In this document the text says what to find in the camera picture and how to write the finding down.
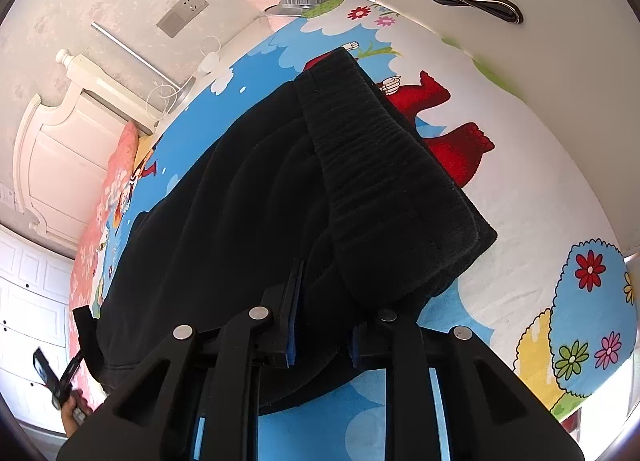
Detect blue cartoon bed sheet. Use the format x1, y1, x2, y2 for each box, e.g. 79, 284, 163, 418
88, 0, 639, 460

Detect black fleece pants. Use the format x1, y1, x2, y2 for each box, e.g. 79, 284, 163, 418
96, 48, 497, 413

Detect person's left hand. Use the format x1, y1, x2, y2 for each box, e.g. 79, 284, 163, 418
61, 389, 93, 438

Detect silver lamp pole with base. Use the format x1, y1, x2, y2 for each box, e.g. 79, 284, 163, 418
91, 21, 195, 114

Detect white charger with cable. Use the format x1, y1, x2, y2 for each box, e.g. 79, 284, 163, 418
145, 34, 222, 128

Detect white nightstand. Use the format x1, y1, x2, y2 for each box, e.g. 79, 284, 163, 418
155, 16, 276, 135

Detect black metal drawer handle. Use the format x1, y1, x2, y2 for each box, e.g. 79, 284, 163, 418
432, 0, 524, 24

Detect white drawer cabinet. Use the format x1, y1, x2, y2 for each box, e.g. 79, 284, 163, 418
377, 0, 639, 253

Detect white wooden headboard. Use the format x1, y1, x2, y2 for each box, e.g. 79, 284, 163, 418
13, 49, 162, 251

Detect grey wall socket plate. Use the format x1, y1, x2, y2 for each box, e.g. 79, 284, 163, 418
156, 0, 208, 38

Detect white wardrobe doors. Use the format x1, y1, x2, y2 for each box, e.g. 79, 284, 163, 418
0, 227, 73, 434

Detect pink floral pillow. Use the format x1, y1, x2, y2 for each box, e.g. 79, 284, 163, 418
66, 122, 139, 351

